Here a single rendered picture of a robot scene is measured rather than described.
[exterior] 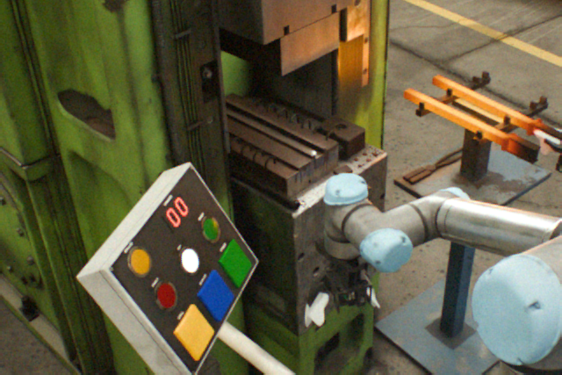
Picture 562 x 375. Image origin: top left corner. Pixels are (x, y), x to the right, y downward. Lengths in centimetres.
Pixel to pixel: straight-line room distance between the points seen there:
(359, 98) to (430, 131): 172
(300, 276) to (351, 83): 59
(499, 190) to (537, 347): 141
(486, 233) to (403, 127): 277
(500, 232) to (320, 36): 77
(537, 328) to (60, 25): 137
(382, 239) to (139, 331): 48
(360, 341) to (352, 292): 110
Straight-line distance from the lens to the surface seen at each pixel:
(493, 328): 90
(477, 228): 114
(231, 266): 150
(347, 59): 205
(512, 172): 233
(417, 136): 380
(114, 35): 153
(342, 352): 246
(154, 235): 136
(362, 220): 121
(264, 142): 192
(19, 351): 289
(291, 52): 164
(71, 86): 192
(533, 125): 204
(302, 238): 185
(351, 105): 215
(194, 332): 139
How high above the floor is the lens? 203
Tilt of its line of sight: 34 degrees down
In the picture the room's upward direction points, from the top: 3 degrees counter-clockwise
